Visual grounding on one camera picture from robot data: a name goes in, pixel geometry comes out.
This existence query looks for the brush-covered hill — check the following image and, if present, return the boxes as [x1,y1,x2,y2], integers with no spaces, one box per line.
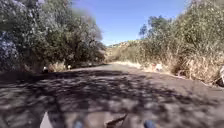
[103,39,143,64]

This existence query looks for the dry grass verge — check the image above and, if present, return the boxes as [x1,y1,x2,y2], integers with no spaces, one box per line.
[111,60,174,75]

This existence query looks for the row of green trees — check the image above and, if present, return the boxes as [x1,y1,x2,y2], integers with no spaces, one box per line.
[0,0,108,74]

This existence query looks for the dry bushes and reeds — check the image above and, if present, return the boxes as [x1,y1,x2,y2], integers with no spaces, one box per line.
[114,0,224,86]

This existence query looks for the grey asphalt road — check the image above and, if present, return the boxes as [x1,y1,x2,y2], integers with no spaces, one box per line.
[0,62,224,128]

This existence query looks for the robot's own part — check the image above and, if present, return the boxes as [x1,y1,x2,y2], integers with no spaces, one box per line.
[72,119,84,128]
[143,119,157,128]

